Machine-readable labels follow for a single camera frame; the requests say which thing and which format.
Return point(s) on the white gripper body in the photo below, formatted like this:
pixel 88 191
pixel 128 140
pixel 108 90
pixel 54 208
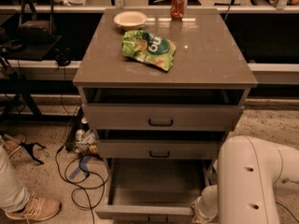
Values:
pixel 203 209

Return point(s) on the grey bottom drawer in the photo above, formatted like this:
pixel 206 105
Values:
pixel 150 190

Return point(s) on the grey drawer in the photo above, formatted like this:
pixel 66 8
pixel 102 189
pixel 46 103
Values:
pixel 150 190
pixel 219 118
pixel 201 150

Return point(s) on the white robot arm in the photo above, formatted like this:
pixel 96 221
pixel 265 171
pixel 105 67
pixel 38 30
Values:
pixel 252 172

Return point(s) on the grey middle drawer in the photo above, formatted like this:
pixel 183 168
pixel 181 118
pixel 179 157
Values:
pixel 201 150

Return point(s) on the grey drawer cabinet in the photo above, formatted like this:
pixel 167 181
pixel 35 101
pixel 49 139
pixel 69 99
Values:
pixel 208 69

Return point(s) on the grey top drawer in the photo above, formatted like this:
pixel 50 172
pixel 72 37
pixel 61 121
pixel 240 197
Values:
pixel 219 118

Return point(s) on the pile of bottles trash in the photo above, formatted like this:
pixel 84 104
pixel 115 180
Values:
pixel 85 142

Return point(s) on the tan sneaker front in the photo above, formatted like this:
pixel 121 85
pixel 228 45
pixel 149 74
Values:
pixel 37 209

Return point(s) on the tan sneaker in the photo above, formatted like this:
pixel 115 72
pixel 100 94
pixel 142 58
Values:
pixel 37 209
pixel 11 147

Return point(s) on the green chip bag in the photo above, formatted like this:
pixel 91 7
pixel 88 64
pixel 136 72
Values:
pixel 148 48

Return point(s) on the black clamp tool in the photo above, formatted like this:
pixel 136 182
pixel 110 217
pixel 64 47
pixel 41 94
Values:
pixel 30 150

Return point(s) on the light trouser leg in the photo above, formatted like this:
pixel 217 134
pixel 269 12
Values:
pixel 13 193

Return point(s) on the white bowl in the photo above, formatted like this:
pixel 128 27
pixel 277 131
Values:
pixel 130 20

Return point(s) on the tan sneaker rear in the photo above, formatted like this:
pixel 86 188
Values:
pixel 11 147

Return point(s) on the black headphones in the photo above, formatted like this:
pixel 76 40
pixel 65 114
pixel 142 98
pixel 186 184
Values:
pixel 62 57

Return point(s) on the red soda can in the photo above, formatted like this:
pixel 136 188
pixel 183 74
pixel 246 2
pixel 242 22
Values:
pixel 177 10

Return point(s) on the black bag with handle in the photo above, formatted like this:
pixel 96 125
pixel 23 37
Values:
pixel 35 31

